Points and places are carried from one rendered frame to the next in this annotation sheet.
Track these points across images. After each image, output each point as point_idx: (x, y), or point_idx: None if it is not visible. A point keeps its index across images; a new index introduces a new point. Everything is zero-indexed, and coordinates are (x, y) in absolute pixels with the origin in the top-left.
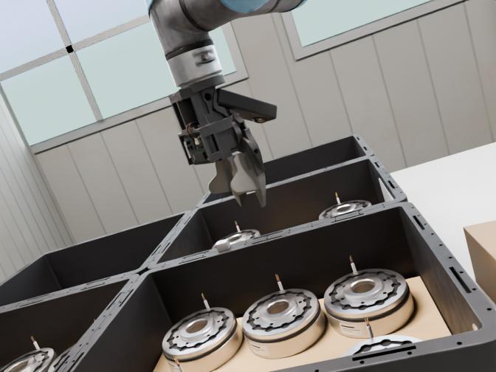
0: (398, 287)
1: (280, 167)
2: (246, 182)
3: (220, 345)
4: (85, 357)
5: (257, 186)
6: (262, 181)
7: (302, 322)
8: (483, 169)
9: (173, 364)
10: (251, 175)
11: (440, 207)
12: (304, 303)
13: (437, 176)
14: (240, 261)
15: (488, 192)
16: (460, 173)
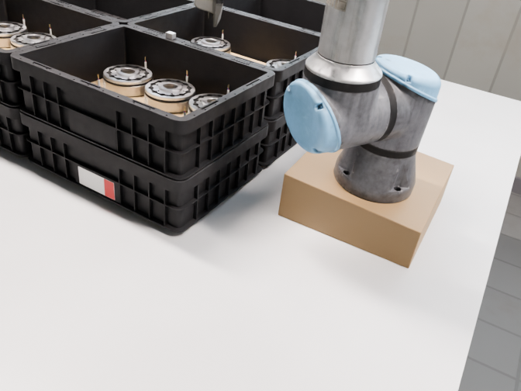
0: None
1: (306, 8)
2: (207, 4)
3: (129, 85)
4: (54, 45)
5: (214, 11)
6: (218, 9)
7: (170, 98)
8: (474, 114)
9: (103, 81)
10: (213, 1)
11: None
12: (184, 92)
13: (441, 98)
14: (174, 50)
15: (441, 129)
16: (457, 107)
